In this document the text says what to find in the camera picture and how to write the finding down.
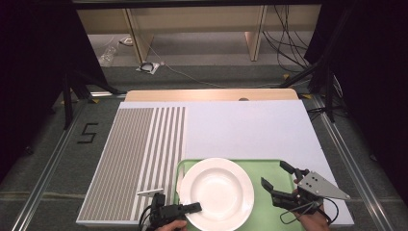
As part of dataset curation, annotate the white round plate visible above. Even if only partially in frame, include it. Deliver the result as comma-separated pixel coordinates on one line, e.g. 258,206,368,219
178,157,255,231

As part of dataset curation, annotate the grey white striped placemat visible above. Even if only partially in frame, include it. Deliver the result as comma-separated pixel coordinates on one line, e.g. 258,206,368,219
76,106,187,222

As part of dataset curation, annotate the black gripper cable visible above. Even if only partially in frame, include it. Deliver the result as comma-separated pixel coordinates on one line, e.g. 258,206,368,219
138,205,153,231
279,196,340,225

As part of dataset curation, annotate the beige background desk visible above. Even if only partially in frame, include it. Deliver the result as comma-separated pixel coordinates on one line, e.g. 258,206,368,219
76,4,321,64

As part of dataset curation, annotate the person's left hand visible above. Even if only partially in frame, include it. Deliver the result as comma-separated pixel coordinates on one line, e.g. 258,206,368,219
153,219,189,231

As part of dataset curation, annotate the tangle of black cables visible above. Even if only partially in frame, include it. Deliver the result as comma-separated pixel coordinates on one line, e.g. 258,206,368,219
261,4,317,75

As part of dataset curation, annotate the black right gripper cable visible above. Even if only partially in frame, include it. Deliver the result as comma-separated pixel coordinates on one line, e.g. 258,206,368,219
279,196,340,225

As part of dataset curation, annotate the clear plastic bottle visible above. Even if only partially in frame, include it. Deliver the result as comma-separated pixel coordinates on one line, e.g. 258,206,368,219
97,44,117,66

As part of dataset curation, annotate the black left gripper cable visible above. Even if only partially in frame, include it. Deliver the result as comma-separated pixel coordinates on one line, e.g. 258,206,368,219
138,205,153,231

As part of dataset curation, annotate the clear bag with black item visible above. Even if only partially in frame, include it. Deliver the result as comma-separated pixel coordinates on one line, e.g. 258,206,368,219
136,61,161,75

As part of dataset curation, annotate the black curtain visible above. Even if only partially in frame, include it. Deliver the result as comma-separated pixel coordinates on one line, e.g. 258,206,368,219
304,0,408,193
0,0,109,184

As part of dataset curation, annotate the aluminium floor rail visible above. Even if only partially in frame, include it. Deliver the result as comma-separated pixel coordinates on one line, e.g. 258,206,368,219
11,92,90,231
312,95,395,231

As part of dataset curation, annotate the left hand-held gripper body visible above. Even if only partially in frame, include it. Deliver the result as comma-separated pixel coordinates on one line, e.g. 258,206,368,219
137,188,188,231

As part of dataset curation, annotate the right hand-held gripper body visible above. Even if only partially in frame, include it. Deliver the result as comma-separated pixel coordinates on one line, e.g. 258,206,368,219
270,170,351,215

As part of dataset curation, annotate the light green plastic tray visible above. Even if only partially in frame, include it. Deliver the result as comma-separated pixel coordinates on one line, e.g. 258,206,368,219
172,159,306,231

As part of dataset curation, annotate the person's right hand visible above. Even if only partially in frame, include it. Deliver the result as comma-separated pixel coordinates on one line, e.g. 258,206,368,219
299,205,331,231

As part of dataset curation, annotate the black tripod stand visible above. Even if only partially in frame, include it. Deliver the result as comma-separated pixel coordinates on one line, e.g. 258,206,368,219
277,57,345,123
61,68,128,131

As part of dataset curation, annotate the thin white floor cable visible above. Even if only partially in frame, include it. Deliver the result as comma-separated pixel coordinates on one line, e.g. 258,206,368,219
145,41,287,90

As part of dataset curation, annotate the light wooden table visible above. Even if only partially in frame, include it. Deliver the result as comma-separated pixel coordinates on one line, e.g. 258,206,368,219
124,89,300,103

